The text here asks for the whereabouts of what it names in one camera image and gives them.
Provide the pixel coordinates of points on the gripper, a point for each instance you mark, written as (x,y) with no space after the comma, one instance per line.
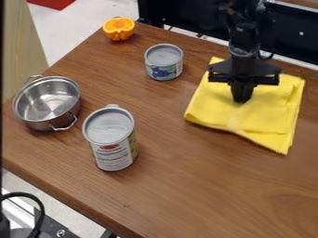
(243,72)

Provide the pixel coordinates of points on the yellow cloth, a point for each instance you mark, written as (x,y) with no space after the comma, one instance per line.
(248,114)

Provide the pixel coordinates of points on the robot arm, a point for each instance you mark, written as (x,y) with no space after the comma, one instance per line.
(243,28)

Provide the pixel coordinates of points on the short blue label can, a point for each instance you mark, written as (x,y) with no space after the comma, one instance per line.
(164,62)

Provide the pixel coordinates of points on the orange toy pepper half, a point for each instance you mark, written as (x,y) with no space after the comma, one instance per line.
(119,28)

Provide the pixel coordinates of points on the tall white label can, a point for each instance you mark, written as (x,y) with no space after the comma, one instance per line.
(112,139)

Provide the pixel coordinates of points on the silver pot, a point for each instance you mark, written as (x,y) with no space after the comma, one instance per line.
(46,103)

